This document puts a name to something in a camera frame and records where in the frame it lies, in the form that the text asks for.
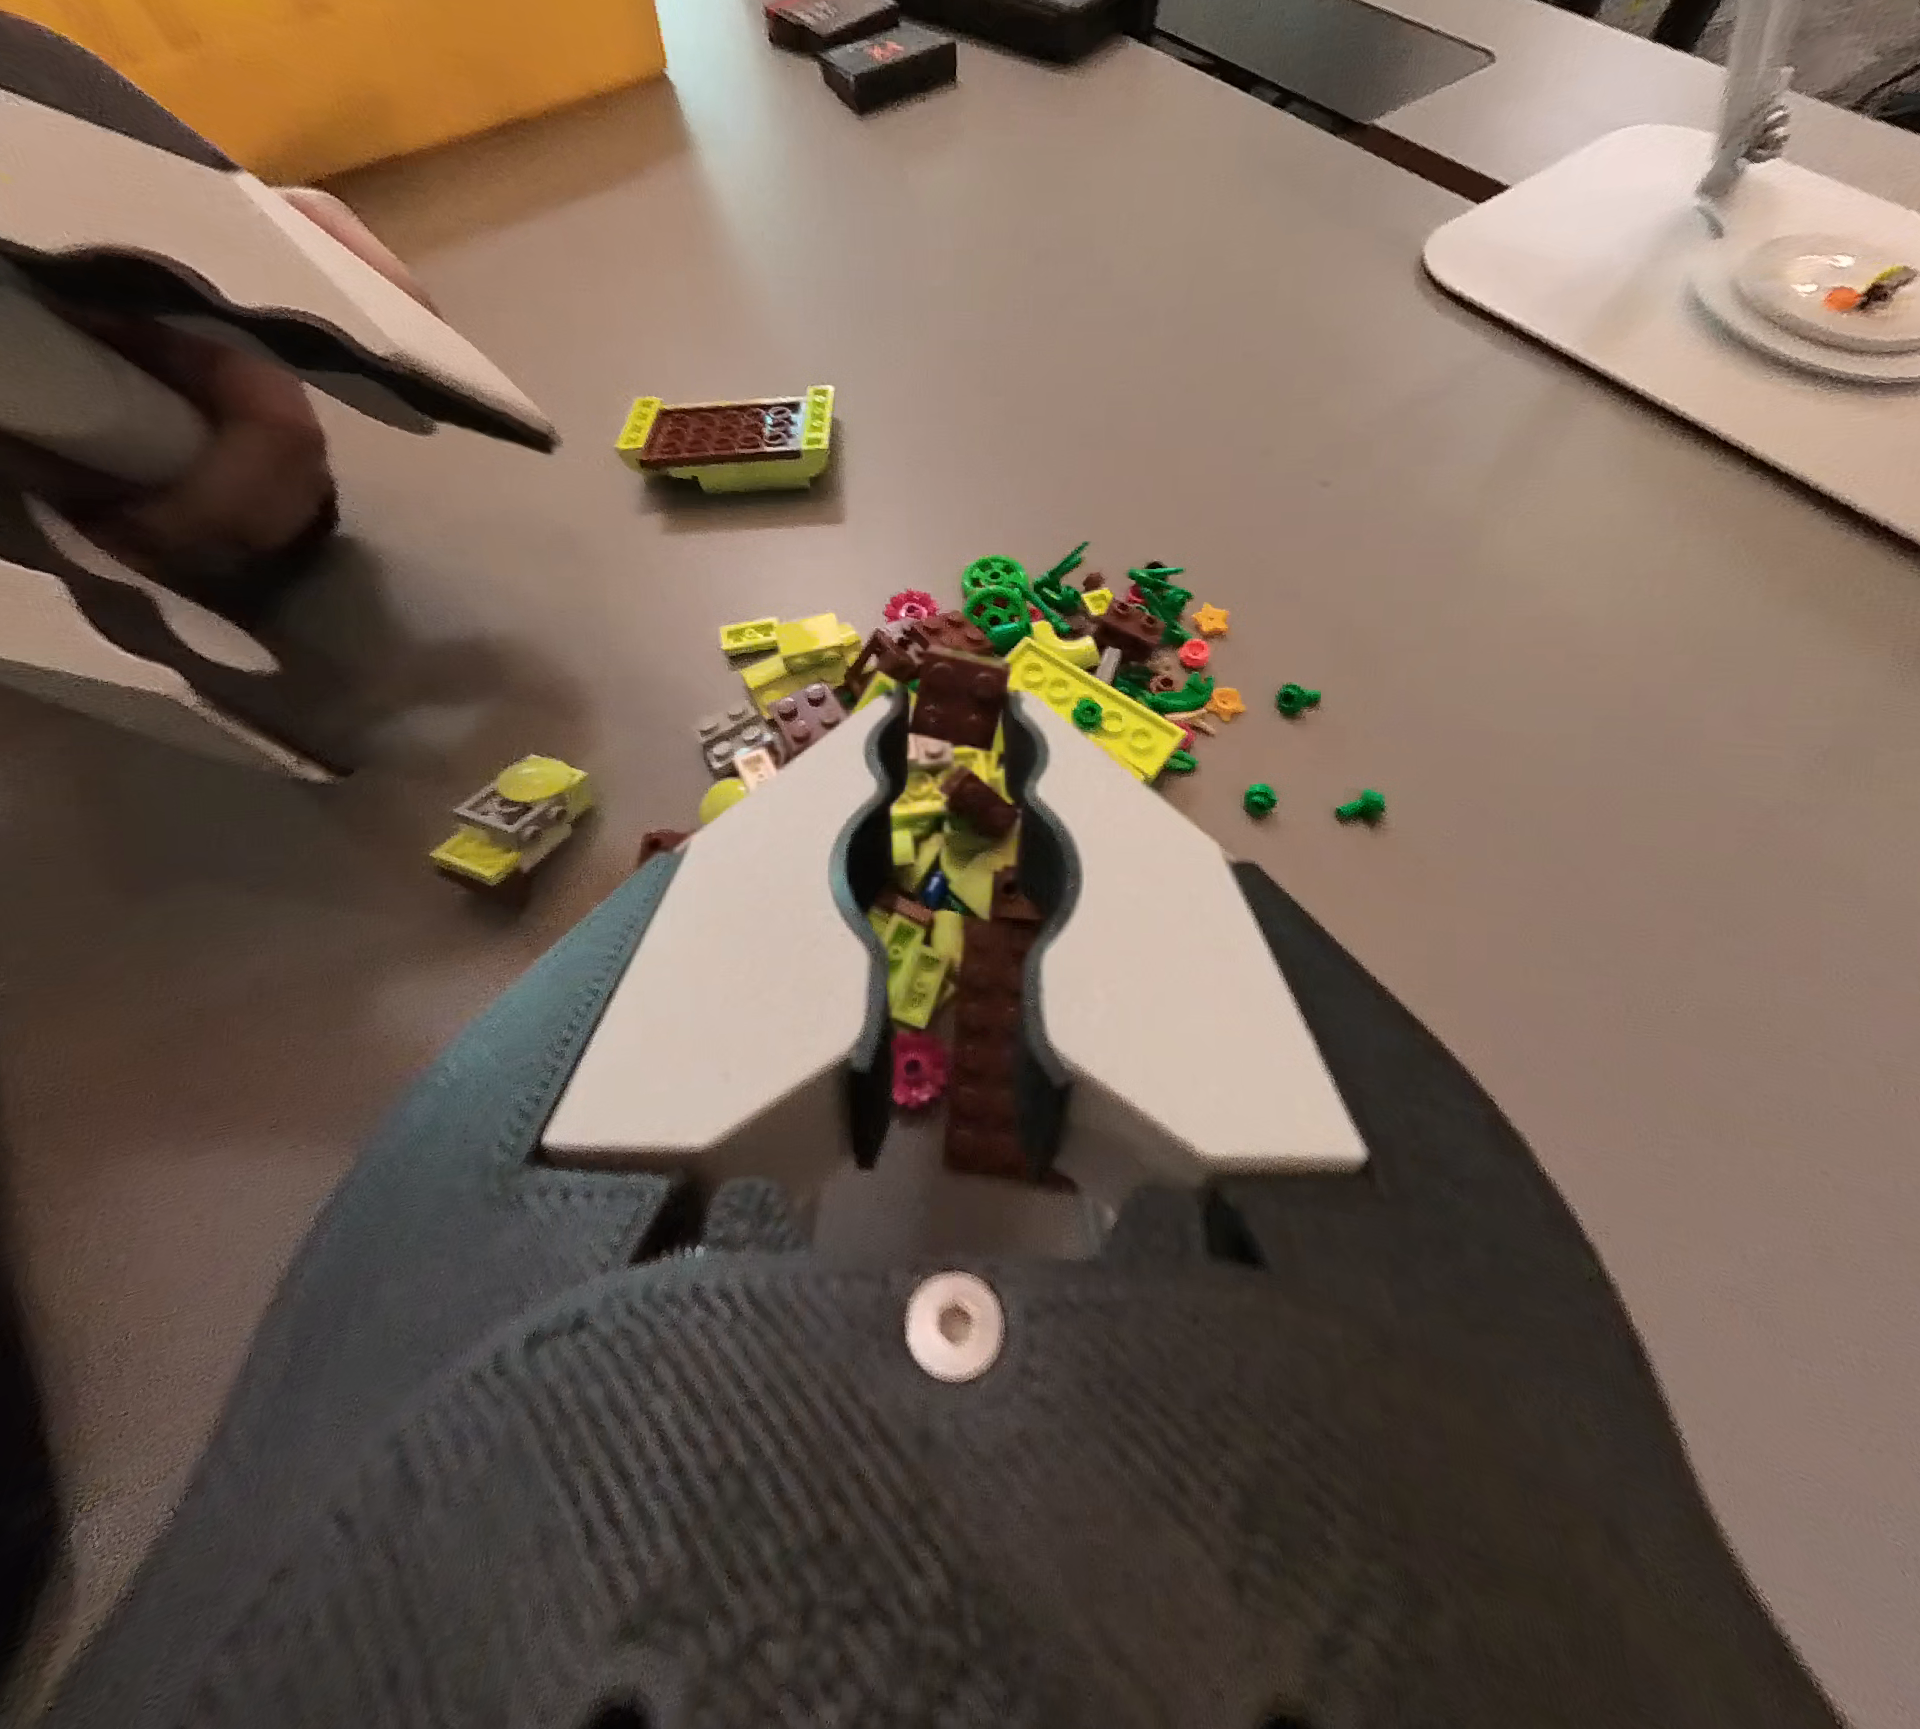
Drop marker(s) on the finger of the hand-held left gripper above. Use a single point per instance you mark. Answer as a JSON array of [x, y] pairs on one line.
[[225, 229], [75, 648]]

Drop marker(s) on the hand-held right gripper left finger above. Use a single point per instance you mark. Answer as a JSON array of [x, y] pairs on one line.
[[705, 1009]]

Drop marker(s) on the white monitor stand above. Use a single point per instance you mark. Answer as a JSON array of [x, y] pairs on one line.
[[1590, 259]]

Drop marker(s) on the person's left hand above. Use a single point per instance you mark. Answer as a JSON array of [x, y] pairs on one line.
[[254, 469]]

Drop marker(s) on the pile of loose toy bricks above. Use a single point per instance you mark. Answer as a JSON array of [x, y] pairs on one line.
[[1080, 694]]

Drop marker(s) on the small grey plate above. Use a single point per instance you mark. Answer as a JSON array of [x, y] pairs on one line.
[[732, 743]]

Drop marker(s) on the lime dome piece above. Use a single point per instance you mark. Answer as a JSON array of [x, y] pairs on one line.
[[723, 804]]

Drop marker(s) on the large lime brick assembly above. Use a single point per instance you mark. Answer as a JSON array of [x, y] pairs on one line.
[[729, 439]]

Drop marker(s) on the small yellow black object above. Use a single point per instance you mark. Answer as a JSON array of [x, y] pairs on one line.
[[1869, 288]]

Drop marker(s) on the small brown plate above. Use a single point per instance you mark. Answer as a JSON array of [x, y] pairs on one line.
[[665, 844]]

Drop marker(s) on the lime brown brick chunk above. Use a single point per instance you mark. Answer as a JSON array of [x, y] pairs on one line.
[[510, 828]]

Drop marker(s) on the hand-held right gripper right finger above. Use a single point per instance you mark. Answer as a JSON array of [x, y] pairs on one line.
[[1201, 1009]]

